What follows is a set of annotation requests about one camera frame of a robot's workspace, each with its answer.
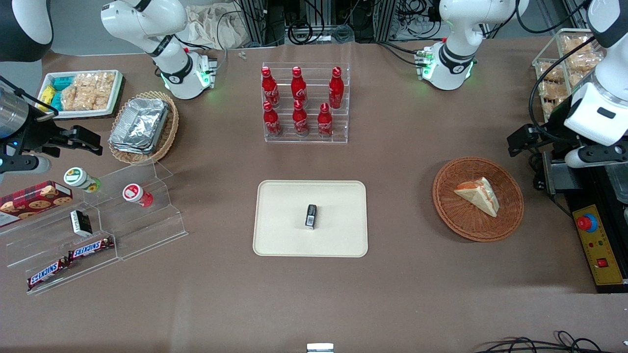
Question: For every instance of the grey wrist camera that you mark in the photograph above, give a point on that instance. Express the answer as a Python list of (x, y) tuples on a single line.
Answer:
[(22, 164), (596, 156)]

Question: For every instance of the clear acrylic bottle rack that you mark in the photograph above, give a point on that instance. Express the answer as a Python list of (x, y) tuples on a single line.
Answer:
[(306, 139)]

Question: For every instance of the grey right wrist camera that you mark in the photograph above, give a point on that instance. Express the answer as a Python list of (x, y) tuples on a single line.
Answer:
[(22, 164)]

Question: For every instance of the black countertop appliance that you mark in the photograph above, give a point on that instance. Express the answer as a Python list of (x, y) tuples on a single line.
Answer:
[(584, 196)]

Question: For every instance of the white rectangular snack tray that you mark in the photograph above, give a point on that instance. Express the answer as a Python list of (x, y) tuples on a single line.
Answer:
[(113, 103)]

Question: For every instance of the small white device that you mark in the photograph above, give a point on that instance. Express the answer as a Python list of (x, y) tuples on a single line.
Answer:
[(320, 348)]

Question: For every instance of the brown wicker basket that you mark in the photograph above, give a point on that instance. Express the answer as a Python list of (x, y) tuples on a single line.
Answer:
[(466, 220)]

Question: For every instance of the light oval wicker basket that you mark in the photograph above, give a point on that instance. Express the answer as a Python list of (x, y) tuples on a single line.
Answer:
[(169, 132)]

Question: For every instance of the cream plastic tray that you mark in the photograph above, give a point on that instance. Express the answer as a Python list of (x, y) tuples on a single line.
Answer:
[(284, 235)]

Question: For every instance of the clear acrylic stepped shelf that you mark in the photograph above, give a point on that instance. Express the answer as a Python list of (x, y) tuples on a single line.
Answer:
[(147, 230)]

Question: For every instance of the rice cracker packet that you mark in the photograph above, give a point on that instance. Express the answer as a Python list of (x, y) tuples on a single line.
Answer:
[(86, 90), (70, 98), (105, 88)]

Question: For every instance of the yellow snack packet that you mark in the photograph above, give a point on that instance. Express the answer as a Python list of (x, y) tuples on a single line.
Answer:
[(46, 95)]

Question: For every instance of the stacked aluminium foil trays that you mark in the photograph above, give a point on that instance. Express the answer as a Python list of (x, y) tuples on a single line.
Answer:
[(140, 125)]

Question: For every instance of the green lid drink bottle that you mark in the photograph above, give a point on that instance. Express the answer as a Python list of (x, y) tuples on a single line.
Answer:
[(81, 179)]

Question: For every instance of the clear wrapped pastry pack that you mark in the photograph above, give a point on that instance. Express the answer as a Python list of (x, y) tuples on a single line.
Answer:
[(550, 72), (584, 63), (552, 89), (576, 45), (549, 109)]

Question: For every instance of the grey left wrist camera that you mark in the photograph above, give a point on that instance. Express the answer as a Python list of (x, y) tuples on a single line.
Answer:
[(596, 156)]

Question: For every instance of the aluminium frame rack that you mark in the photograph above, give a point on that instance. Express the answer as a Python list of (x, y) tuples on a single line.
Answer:
[(373, 19)]

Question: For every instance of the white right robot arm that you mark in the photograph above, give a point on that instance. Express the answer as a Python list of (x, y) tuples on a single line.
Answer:
[(174, 73)]

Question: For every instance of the red tartan cookie box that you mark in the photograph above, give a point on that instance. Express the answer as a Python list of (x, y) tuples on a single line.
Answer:
[(34, 201)]

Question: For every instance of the red cola bottle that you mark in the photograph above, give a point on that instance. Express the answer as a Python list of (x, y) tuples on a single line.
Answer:
[(325, 125), (336, 90), (272, 122), (300, 121), (270, 88), (299, 88)]

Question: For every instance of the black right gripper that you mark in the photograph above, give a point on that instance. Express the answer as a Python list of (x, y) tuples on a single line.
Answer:
[(38, 134)]

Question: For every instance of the red lid drink bottle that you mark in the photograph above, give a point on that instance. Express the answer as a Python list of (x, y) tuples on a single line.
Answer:
[(137, 194)]

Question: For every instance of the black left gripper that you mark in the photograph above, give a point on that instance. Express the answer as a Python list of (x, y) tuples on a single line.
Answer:
[(553, 128)]

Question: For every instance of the snickers chocolate bar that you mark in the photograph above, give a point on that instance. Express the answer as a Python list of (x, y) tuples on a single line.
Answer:
[(91, 248), (48, 272)]

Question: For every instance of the beige cloth bag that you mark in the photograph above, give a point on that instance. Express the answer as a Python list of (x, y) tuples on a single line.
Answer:
[(211, 27)]

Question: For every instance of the yellow control panel box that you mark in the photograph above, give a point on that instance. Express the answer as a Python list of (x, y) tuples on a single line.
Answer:
[(601, 245)]

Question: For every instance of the small black white box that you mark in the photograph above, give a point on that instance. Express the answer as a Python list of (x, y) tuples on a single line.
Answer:
[(81, 223)]

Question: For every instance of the teal snack packet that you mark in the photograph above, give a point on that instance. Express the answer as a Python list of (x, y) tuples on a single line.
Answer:
[(57, 100), (63, 82)]

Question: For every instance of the red emergency stop button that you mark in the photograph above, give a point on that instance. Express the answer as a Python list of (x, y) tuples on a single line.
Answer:
[(587, 223)]

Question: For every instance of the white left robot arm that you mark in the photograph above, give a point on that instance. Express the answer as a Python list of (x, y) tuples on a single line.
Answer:
[(456, 59)]

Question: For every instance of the triangular sandwich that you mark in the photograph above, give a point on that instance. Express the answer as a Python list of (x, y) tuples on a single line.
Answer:
[(481, 196)]

